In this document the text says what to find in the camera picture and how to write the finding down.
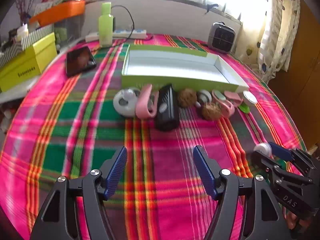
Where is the plaid pink green tablecloth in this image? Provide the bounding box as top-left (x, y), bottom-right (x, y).
top-left (0, 34), bottom-right (307, 240)

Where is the yellow cardboard box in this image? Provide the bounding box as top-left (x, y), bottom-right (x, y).
top-left (0, 32), bottom-right (58, 93)

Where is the orange plastic tray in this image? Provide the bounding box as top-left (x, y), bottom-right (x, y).
top-left (29, 0), bottom-right (86, 27)

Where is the green and white suction knob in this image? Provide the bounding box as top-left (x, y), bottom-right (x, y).
top-left (237, 91), bottom-right (258, 113)

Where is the small white jar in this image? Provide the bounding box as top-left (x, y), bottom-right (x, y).
top-left (16, 25), bottom-right (29, 42)

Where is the white round knob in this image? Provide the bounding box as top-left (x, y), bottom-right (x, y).
top-left (196, 89), bottom-right (213, 108)

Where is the black rectangular device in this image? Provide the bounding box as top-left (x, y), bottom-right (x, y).
top-left (154, 83), bottom-right (180, 131)

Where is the clear plastic container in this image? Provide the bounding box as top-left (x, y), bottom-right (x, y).
top-left (54, 15), bottom-right (87, 45)

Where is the striped grey box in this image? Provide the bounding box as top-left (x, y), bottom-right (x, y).
top-left (0, 24), bottom-right (55, 67)

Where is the green round jar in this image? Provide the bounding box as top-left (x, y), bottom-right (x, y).
top-left (55, 27), bottom-right (68, 43)

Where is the small grey heater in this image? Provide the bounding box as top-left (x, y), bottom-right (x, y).
top-left (207, 22), bottom-right (240, 54)

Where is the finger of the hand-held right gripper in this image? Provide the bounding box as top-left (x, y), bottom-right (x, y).
top-left (251, 152), bottom-right (313, 188)
top-left (269, 142), bottom-right (317, 175)

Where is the white perforated cap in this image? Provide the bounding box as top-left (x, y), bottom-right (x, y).
top-left (253, 143), bottom-right (272, 158)

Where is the patterned cream curtain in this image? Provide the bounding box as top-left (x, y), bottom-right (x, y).
top-left (257, 0), bottom-right (302, 84)

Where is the light green bottle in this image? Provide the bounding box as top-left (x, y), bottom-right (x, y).
top-left (98, 2), bottom-right (114, 47)

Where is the green cardboard box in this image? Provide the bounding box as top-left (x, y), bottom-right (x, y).
top-left (121, 44), bottom-right (250, 94)

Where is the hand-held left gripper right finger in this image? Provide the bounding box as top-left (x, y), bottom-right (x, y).
top-left (193, 145), bottom-right (293, 240)

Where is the large brown walnut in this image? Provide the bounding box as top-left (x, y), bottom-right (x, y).
top-left (177, 88), bottom-right (198, 108)

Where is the plain pink clip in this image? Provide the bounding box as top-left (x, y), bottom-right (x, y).
top-left (224, 91), bottom-right (243, 105)

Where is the pink clip with mint oval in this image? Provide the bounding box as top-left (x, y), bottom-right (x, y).
top-left (212, 89), bottom-right (235, 118)

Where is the white power strip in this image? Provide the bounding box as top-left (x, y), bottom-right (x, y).
top-left (85, 28), bottom-right (147, 43)

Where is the black cable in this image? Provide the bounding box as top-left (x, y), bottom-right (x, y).
top-left (110, 4), bottom-right (135, 40)

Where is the black window handle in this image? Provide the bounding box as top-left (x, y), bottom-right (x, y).
top-left (204, 4), bottom-right (219, 15)

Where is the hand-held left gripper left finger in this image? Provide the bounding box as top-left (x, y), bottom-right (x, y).
top-left (30, 146), bottom-right (128, 240)

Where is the small brown walnut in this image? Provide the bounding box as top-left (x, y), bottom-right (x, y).
top-left (201, 102), bottom-right (222, 121)

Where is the black smartphone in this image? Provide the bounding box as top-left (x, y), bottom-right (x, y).
top-left (66, 46), bottom-right (97, 78)

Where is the wide pink clip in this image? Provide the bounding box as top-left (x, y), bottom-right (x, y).
top-left (135, 84), bottom-right (160, 120)

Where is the brown wooden cabinet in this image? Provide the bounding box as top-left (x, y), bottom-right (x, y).
top-left (267, 0), bottom-right (320, 153)

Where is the printed paper packet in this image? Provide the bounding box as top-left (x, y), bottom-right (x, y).
top-left (34, 0), bottom-right (63, 14)

